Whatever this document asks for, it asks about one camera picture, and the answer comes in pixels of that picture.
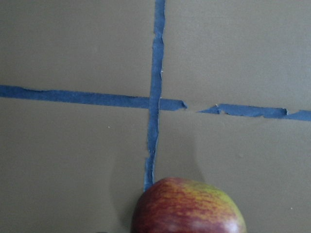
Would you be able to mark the red yellow apple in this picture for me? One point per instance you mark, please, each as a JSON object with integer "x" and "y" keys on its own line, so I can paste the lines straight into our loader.
{"x": 176, "y": 205}

